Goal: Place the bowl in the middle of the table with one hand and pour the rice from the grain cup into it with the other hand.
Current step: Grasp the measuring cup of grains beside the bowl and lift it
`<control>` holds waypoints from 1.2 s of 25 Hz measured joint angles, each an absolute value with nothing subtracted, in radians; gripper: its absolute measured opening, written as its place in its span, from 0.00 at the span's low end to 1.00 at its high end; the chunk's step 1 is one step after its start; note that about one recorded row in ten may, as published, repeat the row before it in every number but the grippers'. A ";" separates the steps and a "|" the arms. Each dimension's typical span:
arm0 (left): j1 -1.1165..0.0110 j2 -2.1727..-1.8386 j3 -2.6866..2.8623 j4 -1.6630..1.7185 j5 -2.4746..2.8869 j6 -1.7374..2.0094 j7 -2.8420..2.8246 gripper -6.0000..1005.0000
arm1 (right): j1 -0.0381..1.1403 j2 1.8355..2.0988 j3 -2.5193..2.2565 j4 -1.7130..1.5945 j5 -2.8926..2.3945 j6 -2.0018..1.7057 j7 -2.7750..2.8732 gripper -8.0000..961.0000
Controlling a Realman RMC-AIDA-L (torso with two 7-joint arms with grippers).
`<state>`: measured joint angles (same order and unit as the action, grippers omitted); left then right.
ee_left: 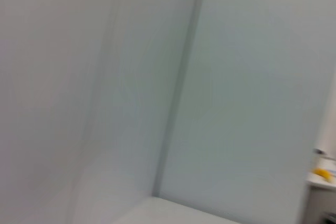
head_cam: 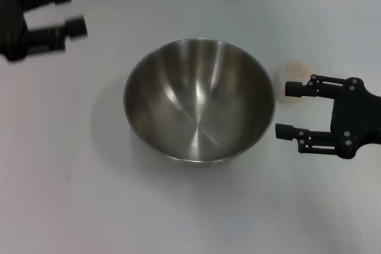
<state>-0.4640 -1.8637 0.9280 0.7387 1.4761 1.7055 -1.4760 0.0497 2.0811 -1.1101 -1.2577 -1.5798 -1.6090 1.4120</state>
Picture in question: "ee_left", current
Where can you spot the white partition board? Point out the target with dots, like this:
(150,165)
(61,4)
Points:
(236,90)

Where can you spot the yellow banana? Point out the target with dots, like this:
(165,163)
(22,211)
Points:
(323,173)

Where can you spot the white desk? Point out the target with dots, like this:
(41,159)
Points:
(320,200)

